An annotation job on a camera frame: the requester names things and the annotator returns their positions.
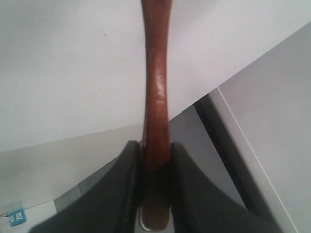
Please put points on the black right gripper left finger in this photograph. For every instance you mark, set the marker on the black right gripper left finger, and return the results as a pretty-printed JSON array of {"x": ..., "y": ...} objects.
[{"x": 109, "y": 206}]

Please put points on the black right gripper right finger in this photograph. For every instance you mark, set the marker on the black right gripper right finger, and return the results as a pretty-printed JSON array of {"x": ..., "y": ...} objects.
[{"x": 199, "y": 206}]

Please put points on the brown wooden spoon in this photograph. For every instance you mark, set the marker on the brown wooden spoon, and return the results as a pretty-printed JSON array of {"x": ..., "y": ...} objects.
[{"x": 154, "y": 212}]

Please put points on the blue label sticker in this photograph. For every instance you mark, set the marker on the blue label sticker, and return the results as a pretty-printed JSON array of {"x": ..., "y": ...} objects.
[{"x": 17, "y": 217}]

